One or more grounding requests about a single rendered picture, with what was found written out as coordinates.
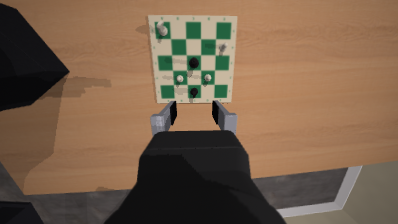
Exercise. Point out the green and white chessboard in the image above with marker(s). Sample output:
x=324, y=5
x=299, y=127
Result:
x=198, y=36

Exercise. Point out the black chess piece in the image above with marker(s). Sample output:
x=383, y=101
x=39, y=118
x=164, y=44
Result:
x=194, y=92
x=194, y=62

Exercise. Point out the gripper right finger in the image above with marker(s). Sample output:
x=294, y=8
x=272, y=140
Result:
x=222, y=118

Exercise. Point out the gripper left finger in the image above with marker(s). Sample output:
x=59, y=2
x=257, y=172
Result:
x=162, y=121

